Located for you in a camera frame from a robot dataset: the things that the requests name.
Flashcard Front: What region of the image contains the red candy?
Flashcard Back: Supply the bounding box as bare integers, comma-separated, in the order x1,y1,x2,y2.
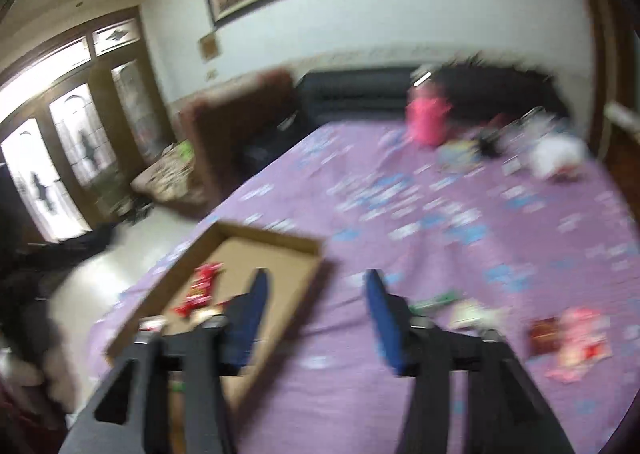
172,263,224,319

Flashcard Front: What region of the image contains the green clear candy wrapper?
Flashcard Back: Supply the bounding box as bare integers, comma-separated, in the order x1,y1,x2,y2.
409,289,463,317

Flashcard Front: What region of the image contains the cardboard tray box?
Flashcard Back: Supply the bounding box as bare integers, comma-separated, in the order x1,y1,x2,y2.
105,220,323,412

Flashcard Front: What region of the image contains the pale green candy pack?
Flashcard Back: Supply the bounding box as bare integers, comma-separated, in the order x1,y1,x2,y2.
449,299,509,332

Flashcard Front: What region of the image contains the purple floral tablecloth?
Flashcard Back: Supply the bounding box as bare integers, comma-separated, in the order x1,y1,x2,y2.
84,118,640,454

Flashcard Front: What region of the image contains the patterned cloth pile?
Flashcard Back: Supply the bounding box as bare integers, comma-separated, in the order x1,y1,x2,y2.
130,140,204,203

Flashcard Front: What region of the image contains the dark red foil pouch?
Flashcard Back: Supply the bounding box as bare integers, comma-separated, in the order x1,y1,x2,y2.
527,317,561,356

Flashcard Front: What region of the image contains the small booklet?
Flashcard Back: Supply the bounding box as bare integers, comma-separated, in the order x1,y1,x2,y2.
437,140,482,173

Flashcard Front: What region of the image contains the brown armchair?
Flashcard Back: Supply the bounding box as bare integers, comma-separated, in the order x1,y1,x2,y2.
179,68,296,211

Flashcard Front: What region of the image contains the pink marshmallow candy pack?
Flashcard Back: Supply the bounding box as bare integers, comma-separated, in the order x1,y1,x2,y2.
546,308,612,384

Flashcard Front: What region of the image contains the black small cup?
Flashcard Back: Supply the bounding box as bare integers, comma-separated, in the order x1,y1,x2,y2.
475,128,503,159

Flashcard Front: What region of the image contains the pink sleeved thermos bottle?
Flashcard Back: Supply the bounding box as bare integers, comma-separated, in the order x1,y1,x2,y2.
406,66,451,148

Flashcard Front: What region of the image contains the white plastic jar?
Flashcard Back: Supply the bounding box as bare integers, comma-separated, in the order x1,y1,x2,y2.
528,133,588,180

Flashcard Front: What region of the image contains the black leather sofa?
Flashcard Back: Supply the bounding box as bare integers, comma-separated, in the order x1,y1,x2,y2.
240,58,572,176

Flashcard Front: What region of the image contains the wooden glass door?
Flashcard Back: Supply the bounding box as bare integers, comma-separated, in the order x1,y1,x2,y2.
1,7,176,241

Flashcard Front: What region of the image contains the small wall picture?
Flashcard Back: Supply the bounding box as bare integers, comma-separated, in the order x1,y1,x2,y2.
198,32,220,62

